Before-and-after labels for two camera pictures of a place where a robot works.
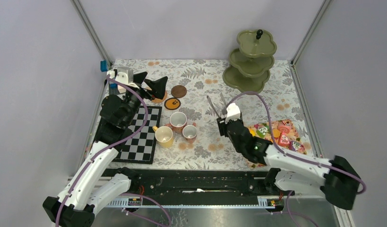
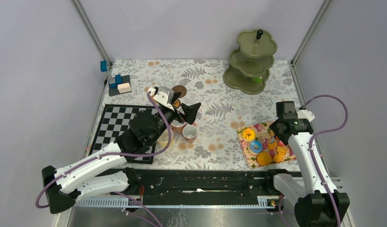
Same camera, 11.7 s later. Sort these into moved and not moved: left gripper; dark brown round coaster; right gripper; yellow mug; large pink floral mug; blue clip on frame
Moved: left gripper; right gripper
Not moved: large pink floral mug; yellow mug; dark brown round coaster; blue clip on frame
